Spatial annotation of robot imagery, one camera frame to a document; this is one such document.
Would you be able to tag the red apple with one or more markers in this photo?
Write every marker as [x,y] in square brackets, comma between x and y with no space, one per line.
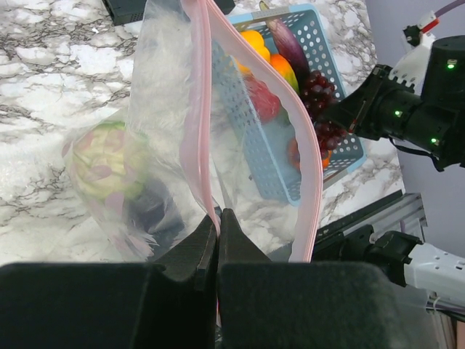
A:
[266,104]

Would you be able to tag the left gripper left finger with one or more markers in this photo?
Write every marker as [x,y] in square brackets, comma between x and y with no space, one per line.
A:
[168,303]

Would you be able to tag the black flat box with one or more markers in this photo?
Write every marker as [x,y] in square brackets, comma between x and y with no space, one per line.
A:
[226,6]
[125,11]

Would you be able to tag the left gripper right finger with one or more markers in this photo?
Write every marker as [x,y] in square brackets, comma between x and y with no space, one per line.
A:
[264,304]

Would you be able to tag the blue plastic basket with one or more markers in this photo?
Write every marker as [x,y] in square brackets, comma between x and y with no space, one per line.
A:
[265,145]

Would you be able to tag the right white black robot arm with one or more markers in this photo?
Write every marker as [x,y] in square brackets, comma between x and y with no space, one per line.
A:
[418,105]

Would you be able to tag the green leafy vegetable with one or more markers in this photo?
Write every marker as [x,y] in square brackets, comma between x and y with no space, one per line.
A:
[282,66]

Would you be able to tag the black mounting rail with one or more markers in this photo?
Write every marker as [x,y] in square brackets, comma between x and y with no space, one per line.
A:
[332,230]

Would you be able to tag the clear pink zip top bag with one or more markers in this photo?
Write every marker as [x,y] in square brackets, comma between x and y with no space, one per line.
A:
[177,120]

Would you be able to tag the yellow bell pepper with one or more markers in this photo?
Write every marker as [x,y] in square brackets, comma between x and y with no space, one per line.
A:
[256,41]

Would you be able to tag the aluminium front rail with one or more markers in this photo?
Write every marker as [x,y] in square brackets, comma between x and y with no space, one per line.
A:
[399,218]

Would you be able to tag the green cabbage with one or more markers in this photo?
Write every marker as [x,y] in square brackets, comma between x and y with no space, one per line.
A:
[100,165]

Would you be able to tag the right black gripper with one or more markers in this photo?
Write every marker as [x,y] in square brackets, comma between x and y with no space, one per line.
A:
[376,108]

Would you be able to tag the purple eggplant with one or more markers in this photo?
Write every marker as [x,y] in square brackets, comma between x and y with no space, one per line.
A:
[288,47]
[155,212]

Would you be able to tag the purple grape bunch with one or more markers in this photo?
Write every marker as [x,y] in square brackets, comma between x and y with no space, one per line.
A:
[316,92]

